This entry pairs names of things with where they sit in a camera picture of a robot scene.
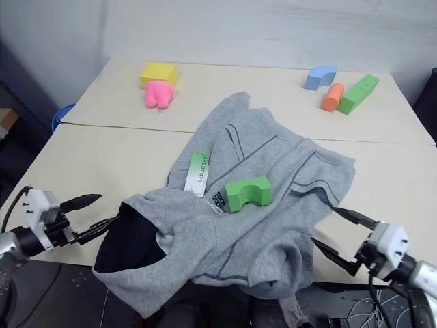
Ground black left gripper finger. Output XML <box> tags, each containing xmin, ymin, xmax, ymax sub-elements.
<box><xmin>72</xmin><ymin>215</ymin><xmax>121</xmax><ymax>245</ymax></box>
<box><xmin>60</xmin><ymin>193</ymin><xmax>103</xmax><ymax>214</ymax></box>

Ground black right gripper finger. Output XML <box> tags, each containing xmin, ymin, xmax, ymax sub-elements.
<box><xmin>332</xmin><ymin>206</ymin><xmax>380</xmax><ymax>234</ymax></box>
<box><xmin>311</xmin><ymin>237</ymin><xmax>360</xmax><ymax>277</ymax></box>

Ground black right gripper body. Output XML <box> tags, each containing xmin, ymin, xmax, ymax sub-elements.
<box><xmin>353</xmin><ymin>238</ymin><xmax>380</xmax><ymax>273</ymax></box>

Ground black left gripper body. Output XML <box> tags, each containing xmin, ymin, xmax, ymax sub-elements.
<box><xmin>42</xmin><ymin>206</ymin><xmax>82</xmax><ymax>248</ymax></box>

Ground grey zip hooded sweatshirt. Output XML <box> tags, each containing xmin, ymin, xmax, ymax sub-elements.
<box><xmin>92</xmin><ymin>90</ymin><xmax>356</xmax><ymax>321</ymax></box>

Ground blue round bucket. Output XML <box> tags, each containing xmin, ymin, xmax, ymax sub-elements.
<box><xmin>50</xmin><ymin>103</ymin><xmax>77</xmax><ymax>133</ymax></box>

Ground dark blue sofa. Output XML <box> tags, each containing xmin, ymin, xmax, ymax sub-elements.
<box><xmin>0</xmin><ymin>42</ymin><xmax>59</xmax><ymax>208</ymax></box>

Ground brown cardboard box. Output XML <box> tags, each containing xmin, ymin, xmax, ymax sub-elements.
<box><xmin>0</xmin><ymin>107</ymin><xmax>20</xmax><ymax>139</ymax></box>

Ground green and white hang tag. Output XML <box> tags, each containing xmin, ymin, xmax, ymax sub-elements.
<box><xmin>183</xmin><ymin>150</ymin><xmax>212</xmax><ymax>198</ymax></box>

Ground green foam arch block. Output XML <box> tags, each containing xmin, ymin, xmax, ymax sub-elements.
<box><xmin>224</xmin><ymin>176</ymin><xmax>274</xmax><ymax>214</ymax></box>

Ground orange foam cylinder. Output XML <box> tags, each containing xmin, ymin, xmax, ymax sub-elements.
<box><xmin>320</xmin><ymin>83</ymin><xmax>346</xmax><ymax>112</ymax></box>

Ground long green foam block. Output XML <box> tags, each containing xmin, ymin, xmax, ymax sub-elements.
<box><xmin>337</xmin><ymin>74</ymin><xmax>381</xmax><ymax>115</ymax></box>

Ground small white printed tag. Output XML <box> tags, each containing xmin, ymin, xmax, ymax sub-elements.
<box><xmin>211</xmin><ymin>191</ymin><xmax>228</xmax><ymax>213</ymax></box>

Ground pink plush toy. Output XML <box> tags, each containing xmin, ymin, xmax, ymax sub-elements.
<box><xmin>143</xmin><ymin>80</ymin><xmax>175</xmax><ymax>111</ymax></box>

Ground blue curved foam block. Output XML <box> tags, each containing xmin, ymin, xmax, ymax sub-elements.
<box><xmin>305</xmin><ymin>65</ymin><xmax>339</xmax><ymax>92</ymax></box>

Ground yellow foam cube block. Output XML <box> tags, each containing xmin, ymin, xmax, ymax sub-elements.
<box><xmin>139</xmin><ymin>62</ymin><xmax>180</xmax><ymax>90</ymax></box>

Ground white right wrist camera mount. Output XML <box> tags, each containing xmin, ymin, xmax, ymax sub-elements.
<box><xmin>369</xmin><ymin>221</ymin><xmax>410</xmax><ymax>283</ymax></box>

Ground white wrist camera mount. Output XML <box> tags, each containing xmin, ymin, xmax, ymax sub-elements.
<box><xmin>24</xmin><ymin>188</ymin><xmax>63</xmax><ymax>253</ymax></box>
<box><xmin>369</xmin><ymin>221</ymin><xmax>410</xmax><ymax>283</ymax></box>

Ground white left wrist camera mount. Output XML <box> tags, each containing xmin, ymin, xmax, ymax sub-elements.
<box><xmin>24</xmin><ymin>188</ymin><xmax>63</xmax><ymax>253</ymax></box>

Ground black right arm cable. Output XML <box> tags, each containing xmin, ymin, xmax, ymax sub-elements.
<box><xmin>366</xmin><ymin>271</ymin><xmax>437</xmax><ymax>328</ymax></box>

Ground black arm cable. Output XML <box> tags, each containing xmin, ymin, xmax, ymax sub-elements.
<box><xmin>366</xmin><ymin>271</ymin><xmax>437</xmax><ymax>328</ymax></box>
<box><xmin>0</xmin><ymin>185</ymin><xmax>34</xmax><ymax>234</ymax></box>

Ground thin white wire bundle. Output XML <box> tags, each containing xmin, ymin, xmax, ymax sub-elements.
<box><xmin>341</xmin><ymin>286</ymin><xmax>412</xmax><ymax>328</ymax></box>

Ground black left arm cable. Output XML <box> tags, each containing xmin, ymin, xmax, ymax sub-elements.
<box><xmin>0</xmin><ymin>185</ymin><xmax>34</xmax><ymax>234</ymax></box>

